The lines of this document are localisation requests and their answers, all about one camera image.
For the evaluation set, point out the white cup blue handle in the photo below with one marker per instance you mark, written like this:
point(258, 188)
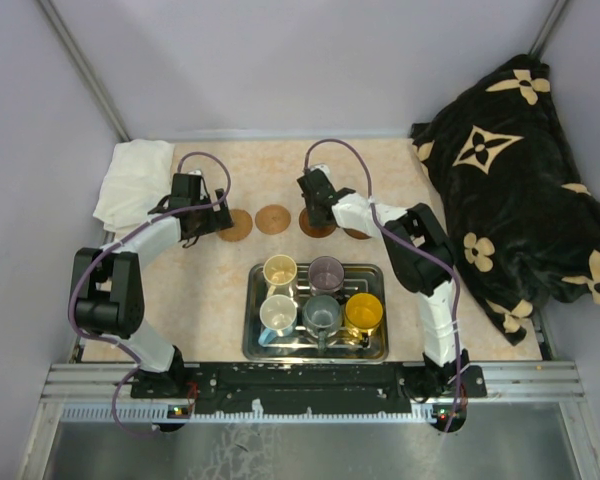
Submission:
point(278, 316)

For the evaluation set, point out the woven coaster smooth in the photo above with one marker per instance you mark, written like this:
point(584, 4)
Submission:
point(273, 219)

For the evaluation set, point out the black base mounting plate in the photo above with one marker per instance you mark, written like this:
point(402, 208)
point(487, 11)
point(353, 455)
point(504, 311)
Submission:
point(320, 389)

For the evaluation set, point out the grey cup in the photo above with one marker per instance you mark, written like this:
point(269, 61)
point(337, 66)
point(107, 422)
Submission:
point(322, 318)

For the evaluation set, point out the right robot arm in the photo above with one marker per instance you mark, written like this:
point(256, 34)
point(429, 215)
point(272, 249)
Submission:
point(422, 259)

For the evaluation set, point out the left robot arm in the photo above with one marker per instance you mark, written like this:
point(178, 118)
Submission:
point(107, 301)

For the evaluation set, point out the dark wooden coaster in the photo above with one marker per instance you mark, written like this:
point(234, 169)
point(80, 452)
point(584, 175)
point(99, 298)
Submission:
point(358, 235)
point(313, 232)

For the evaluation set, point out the aluminium frame rail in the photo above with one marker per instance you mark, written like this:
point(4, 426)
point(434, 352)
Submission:
point(92, 392)

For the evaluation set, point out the cream yellow cup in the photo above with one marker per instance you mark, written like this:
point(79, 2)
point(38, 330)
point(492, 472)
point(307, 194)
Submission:
point(280, 274)

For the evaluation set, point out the white folded cloth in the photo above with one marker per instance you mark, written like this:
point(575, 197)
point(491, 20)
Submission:
point(137, 178)

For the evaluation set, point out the black floral blanket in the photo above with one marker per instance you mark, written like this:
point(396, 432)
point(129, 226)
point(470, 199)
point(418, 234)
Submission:
point(524, 225)

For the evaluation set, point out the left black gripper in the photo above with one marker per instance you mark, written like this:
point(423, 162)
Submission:
point(218, 220)

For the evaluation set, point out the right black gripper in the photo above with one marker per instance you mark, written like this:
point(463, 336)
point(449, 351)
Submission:
point(313, 222)

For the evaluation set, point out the metal tray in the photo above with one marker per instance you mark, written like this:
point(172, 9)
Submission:
point(300, 346)

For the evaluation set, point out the woven coaster frilled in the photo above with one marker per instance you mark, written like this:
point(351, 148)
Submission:
point(242, 226)

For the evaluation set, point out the dark wooden coaster front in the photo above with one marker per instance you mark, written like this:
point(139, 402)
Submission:
point(358, 235)

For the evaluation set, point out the dark wooden coaster back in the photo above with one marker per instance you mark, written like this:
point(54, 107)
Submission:
point(313, 232)

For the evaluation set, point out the purple cup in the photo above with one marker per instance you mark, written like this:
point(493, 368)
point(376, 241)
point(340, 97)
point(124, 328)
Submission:
point(325, 275)

